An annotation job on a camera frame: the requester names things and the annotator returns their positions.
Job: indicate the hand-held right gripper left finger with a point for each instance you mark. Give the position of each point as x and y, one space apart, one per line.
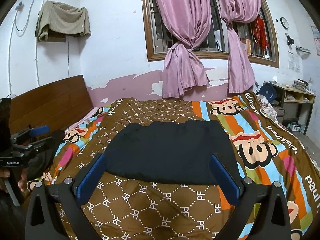
91 180

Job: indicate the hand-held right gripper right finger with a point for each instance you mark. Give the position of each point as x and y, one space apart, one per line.
225 180

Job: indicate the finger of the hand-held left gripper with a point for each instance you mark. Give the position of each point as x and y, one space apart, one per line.
37 145
40 130

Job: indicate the black padded jacket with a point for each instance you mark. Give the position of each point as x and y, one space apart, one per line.
170 152

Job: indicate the person's left hand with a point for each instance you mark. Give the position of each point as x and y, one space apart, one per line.
23 180

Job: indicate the brown wooden headboard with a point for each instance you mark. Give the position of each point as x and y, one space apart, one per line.
50 102

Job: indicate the pink bed sheet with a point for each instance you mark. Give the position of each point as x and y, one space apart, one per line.
85 118

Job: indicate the brown printed blanket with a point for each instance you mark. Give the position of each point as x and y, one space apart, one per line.
155 205

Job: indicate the floral quilt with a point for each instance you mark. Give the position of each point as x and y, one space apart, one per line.
271 110

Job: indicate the small box under desk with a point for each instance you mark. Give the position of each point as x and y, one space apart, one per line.
296 127

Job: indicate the dark blue cap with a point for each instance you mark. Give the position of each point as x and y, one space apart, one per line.
267 92

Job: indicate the wooden desk shelf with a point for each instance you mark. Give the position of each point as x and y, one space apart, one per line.
297 105

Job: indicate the khaki hanging garment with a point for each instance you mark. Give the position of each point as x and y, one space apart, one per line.
62 17

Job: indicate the pink knotted curtain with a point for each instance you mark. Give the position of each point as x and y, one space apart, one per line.
182 17
237 62

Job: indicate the stack of books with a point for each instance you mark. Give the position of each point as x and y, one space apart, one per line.
300 84

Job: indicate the wooden framed barred window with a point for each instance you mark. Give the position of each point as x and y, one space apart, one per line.
149 50

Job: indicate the red hanging cloth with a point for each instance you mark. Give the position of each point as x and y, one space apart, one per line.
261 35

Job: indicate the white wall paper sheet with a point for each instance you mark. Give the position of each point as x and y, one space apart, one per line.
294 61

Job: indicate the small metal wall rack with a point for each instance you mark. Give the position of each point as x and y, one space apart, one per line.
302 50

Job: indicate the black wall hook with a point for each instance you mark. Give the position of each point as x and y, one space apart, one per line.
290 40

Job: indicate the colourful wall poster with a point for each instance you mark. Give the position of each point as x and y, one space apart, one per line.
316 41

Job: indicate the round wall clock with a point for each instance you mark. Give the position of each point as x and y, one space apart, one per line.
284 23

